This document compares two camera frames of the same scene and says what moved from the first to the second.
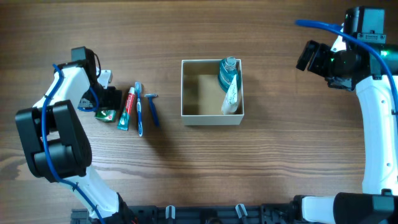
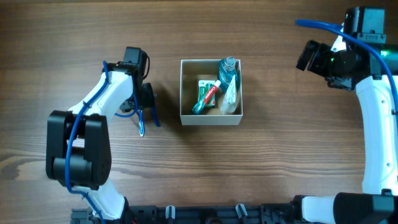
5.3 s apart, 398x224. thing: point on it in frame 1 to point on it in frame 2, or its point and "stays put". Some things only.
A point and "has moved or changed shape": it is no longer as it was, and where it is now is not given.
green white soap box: [109, 116] has moved or changed shape
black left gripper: [112, 98] to [148, 97]
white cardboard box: [201, 96] stays put
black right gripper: [319, 59] stays put
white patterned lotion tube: [229, 104] stays put
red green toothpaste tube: [123, 123] to [209, 94]
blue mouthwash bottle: [227, 69] stays put
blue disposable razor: [153, 107] stays put
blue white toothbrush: [138, 87] stays put
